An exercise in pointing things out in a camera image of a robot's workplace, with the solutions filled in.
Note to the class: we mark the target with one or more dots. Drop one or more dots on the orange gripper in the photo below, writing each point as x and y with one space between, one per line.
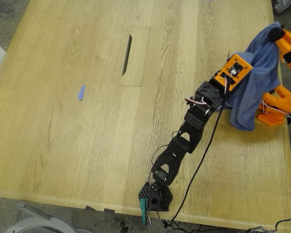
286 41

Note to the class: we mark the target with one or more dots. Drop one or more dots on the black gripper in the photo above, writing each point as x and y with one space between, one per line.
220 75

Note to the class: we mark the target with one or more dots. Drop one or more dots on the blue printed T-shirt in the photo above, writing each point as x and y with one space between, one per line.
257 72

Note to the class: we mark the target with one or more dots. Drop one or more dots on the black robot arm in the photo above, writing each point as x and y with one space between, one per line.
174 150

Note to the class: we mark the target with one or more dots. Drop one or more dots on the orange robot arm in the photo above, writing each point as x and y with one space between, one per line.
279 99

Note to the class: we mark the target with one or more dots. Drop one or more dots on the gray white bag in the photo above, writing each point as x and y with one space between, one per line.
282 6

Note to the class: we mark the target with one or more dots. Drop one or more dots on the long blue tape strip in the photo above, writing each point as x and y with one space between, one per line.
81 93

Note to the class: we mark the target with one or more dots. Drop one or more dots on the green table clamp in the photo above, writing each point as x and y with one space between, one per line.
143 213

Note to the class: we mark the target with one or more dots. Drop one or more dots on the small silver metal pin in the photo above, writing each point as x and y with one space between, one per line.
150 221

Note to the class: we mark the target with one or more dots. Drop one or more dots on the black tape piece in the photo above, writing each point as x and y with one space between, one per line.
109 210
89 207

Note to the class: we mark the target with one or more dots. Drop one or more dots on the black caster wheel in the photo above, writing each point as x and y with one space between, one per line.
124 228

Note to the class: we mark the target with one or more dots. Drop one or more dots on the gray round plastic stool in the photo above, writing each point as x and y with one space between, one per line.
38 225

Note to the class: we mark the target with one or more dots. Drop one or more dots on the orange camera mount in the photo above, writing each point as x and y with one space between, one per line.
234 72

